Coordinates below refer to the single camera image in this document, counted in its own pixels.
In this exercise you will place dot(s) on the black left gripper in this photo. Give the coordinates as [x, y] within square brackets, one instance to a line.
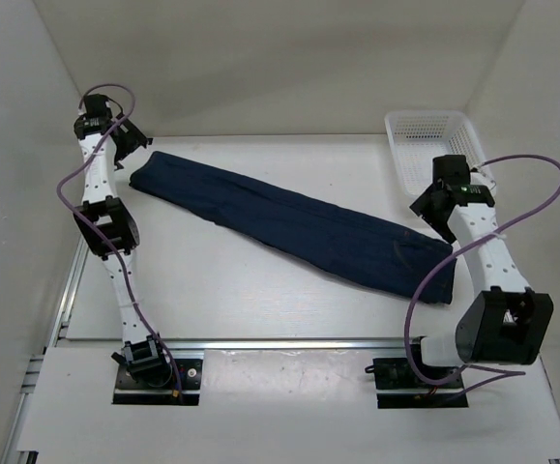
[133, 138]

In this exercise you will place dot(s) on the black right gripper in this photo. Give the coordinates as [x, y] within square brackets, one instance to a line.
[424, 206]

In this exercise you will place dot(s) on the dark blue denim trousers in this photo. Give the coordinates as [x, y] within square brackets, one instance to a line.
[368, 251]

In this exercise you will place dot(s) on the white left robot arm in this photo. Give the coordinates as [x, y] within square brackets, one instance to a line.
[111, 233]

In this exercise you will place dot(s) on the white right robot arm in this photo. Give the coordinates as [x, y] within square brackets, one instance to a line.
[507, 321]

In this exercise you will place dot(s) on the white perforated plastic basket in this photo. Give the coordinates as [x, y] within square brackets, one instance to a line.
[417, 137]

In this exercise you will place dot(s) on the aluminium left side rail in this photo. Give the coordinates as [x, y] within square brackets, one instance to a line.
[66, 301]

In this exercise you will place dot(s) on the aluminium rail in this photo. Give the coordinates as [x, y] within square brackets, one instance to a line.
[107, 346]
[66, 301]

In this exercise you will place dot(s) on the aluminium front rail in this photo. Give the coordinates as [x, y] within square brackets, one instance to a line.
[107, 346]

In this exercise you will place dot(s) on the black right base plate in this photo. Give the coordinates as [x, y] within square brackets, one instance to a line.
[398, 387]

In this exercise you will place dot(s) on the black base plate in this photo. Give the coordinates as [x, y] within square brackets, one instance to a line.
[159, 388]
[398, 387]

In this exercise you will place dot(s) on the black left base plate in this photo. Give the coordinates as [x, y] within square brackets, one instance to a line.
[159, 388]

